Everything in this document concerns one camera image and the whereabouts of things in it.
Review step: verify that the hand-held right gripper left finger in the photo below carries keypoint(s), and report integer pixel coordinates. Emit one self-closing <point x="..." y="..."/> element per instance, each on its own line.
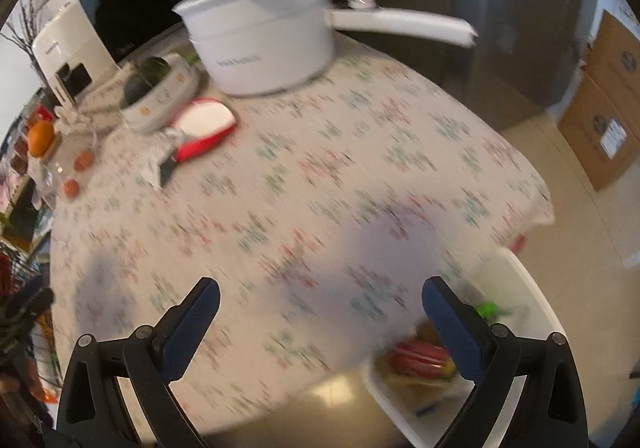
<point x="192" y="323"/>

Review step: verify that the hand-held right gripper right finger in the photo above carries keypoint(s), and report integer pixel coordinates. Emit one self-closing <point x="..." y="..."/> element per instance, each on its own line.
<point x="452" y="328"/>

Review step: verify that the white plastic bin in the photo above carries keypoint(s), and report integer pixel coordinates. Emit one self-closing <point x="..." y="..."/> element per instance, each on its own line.
<point x="520" y="288"/>

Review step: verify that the bright green wrapper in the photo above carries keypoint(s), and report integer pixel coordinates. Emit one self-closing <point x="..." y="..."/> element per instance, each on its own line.
<point x="487" y="310"/>

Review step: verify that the red snack packet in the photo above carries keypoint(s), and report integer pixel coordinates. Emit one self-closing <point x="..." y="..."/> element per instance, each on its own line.
<point x="417" y="358"/>

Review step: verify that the orange fruit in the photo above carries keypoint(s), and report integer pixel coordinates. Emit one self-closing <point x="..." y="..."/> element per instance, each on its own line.
<point x="41" y="137"/>

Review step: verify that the red and white container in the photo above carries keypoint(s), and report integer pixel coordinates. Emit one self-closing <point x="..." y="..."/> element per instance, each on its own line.
<point x="205" y="125"/>

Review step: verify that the floral tablecloth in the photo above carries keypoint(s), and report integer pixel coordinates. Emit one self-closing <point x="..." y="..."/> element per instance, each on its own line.
<point x="325" y="167"/>

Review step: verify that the white bowl with green vegetables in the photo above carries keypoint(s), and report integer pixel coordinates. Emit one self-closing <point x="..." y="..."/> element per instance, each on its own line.
<point x="155" y="87"/>

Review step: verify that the cardboard box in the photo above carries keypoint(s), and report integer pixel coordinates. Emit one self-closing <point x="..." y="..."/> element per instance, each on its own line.
<point x="600" y="137"/>
<point x="617" y="52"/>

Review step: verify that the white countertop appliance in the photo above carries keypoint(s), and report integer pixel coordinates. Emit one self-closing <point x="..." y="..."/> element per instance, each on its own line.
<point x="70" y="47"/>

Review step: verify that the white electric pot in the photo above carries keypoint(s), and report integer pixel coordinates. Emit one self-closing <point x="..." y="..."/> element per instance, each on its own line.
<point x="260" y="37"/>

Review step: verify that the stainless steel refrigerator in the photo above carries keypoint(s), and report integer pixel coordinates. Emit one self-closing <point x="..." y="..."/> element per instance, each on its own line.
<point x="475" y="12"/>

